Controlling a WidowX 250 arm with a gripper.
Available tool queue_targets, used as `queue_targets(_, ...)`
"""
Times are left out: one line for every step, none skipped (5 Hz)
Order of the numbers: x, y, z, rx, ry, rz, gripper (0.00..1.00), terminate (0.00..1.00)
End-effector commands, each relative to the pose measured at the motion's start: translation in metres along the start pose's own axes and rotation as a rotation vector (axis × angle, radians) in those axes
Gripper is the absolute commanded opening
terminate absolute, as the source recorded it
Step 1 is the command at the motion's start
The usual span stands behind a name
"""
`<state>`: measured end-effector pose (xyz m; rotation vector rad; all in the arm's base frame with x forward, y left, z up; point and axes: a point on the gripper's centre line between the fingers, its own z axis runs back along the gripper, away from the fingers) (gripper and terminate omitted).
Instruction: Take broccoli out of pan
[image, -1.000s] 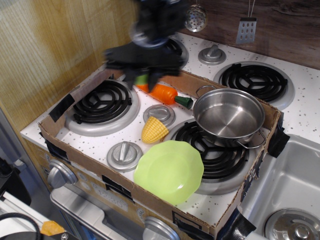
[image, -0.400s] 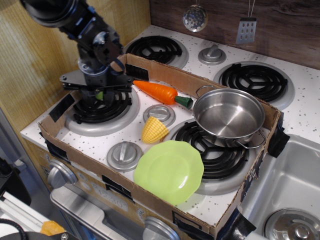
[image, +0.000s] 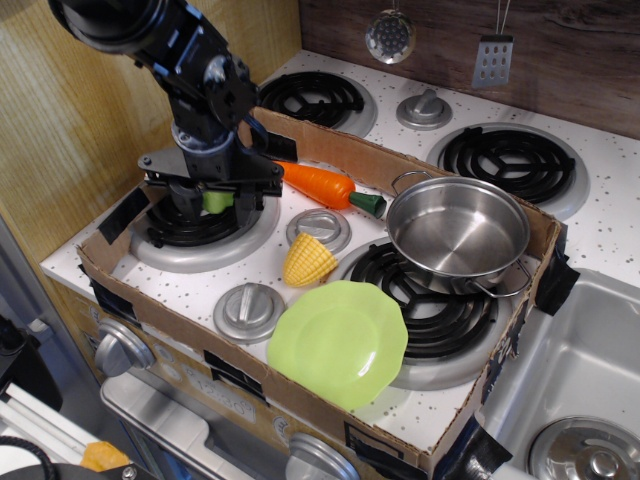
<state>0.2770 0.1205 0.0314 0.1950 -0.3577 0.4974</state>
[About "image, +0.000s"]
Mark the hanging round metal strainer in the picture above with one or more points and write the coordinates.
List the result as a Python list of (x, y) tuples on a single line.
[(391, 35)]

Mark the silver back stove knob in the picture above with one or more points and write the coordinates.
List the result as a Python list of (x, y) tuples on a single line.
[(423, 112)]

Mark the silver oven knob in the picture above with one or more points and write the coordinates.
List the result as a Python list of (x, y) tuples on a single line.
[(120, 350), (312, 459)]

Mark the green plastic plate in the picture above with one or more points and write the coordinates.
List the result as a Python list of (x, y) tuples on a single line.
[(344, 341)]

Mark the orange object at bottom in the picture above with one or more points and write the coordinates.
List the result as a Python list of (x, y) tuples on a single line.
[(101, 456)]

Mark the silver stove knob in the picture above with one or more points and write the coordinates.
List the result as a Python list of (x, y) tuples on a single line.
[(329, 227), (248, 314), (423, 112)]

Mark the green toy broccoli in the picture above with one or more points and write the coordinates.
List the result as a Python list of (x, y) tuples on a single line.
[(215, 202)]

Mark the hanging metal slotted spatula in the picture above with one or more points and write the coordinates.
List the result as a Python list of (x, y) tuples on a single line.
[(494, 53)]

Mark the silver front stove knob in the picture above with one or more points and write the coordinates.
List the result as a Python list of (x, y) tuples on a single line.
[(248, 314)]

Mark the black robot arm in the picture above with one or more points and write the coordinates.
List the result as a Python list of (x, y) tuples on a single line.
[(209, 89)]

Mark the front left black burner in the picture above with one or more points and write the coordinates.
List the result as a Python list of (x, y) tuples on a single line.
[(163, 239)]

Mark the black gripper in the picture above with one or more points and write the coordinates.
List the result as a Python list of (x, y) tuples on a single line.
[(225, 165)]

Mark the stainless steel pan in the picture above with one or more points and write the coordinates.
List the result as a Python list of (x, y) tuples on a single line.
[(462, 235)]

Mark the front right black burner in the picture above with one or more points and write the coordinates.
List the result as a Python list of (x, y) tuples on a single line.
[(450, 337)]

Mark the silver centre stove knob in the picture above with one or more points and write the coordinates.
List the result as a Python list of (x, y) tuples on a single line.
[(329, 227)]

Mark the yellow toy corn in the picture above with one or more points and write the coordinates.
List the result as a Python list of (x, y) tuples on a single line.
[(307, 261)]

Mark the orange toy carrot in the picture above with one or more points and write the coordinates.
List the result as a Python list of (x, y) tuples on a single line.
[(330, 189)]

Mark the silver oven door handle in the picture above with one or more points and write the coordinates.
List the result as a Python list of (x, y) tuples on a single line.
[(183, 439)]

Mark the silver sink drain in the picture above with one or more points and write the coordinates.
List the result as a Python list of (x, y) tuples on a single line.
[(583, 448)]

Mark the brown cardboard fence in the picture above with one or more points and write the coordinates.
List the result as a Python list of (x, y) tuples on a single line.
[(458, 441)]

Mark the black device at left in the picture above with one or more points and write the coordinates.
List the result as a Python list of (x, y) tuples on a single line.
[(23, 366)]

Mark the right silver oven knob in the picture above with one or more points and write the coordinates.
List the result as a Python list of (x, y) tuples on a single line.
[(312, 459)]

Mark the left silver oven knob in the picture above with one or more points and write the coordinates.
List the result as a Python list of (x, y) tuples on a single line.
[(120, 350)]

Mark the silver sink basin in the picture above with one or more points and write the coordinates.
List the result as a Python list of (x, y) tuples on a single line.
[(581, 362)]

